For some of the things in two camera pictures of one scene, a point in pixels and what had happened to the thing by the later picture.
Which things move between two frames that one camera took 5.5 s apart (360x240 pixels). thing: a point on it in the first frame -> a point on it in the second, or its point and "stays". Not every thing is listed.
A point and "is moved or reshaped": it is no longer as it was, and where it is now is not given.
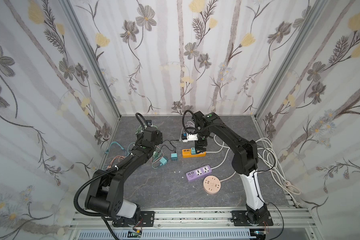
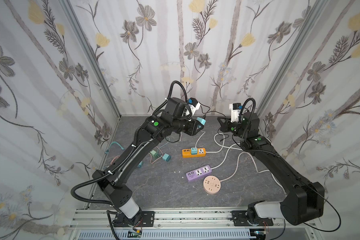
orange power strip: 187,153 stays
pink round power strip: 212,184 stays
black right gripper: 201,144 -> 225,124
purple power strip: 198,172 stays
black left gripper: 139,151 -> 193,127
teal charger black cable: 171,143 is moved or reshaped
